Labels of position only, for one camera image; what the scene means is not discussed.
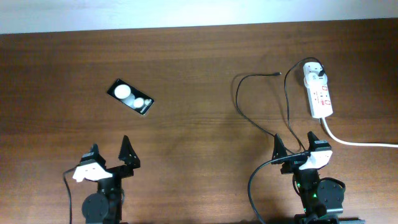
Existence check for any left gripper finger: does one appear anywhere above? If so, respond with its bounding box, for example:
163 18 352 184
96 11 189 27
118 135 141 169
80 144 106 168

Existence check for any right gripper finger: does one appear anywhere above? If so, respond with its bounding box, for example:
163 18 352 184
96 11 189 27
271 134 287 164
307 131 331 152

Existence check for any black smartphone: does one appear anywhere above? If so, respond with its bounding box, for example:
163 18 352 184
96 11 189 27
106 79 155 116

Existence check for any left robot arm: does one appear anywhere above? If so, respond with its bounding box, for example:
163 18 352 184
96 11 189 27
73 136 141 223

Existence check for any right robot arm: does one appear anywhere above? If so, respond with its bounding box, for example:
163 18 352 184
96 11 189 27
271 131 366 223

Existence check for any white charger plug adapter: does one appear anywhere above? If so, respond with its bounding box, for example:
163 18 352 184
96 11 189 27
303 62 328 88

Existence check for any white power strip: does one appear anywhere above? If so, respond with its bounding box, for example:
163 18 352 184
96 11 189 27
306 84 333 119

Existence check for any white power strip cord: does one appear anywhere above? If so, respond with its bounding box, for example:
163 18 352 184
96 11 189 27
320 117 398 149

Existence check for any black charging cable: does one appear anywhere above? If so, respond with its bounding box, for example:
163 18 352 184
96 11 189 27
234 57 326 154

